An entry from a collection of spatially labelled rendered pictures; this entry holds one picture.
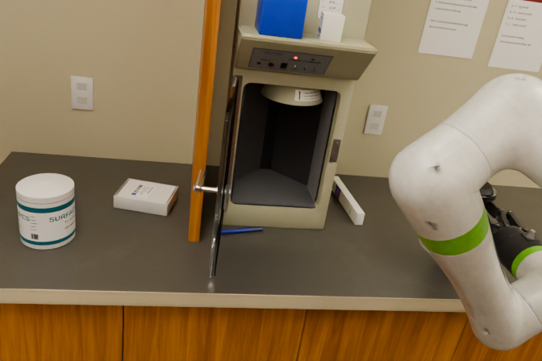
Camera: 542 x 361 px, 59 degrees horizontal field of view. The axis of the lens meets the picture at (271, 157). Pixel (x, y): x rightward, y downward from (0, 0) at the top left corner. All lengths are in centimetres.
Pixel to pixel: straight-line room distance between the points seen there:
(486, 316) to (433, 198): 35
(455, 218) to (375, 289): 57
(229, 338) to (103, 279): 35
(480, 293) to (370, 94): 103
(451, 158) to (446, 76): 118
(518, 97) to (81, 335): 107
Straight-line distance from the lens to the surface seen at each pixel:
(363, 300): 126
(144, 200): 144
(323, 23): 116
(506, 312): 101
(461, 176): 73
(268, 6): 110
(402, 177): 72
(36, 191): 127
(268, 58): 116
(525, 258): 114
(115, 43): 168
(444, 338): 149
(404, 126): 189
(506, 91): 78
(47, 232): 129
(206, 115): 117
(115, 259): 127
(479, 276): 89
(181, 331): 129
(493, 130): 75
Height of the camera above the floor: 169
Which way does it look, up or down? 24 degrees down
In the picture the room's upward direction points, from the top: 9 degrees clockwise
